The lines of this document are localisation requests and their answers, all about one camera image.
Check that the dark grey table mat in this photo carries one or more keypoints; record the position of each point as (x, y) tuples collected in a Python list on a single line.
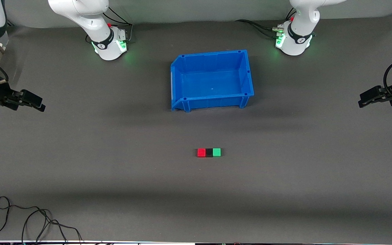
[(182, 190)]

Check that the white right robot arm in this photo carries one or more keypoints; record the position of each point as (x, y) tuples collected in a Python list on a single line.
[(80, 13)]

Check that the black cube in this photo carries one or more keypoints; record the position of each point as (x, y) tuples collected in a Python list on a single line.
[(209, 153)]

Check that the green cube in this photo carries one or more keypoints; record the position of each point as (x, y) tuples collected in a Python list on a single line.
[(216, 152)]

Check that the blue plastic storage bin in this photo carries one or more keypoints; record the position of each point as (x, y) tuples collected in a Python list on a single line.
[(213, 81)]

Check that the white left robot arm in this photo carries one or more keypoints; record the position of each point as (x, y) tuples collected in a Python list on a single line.
[(299, 20)]

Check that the red cube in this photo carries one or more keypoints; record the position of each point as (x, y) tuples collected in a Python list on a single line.
[(201, 152)]

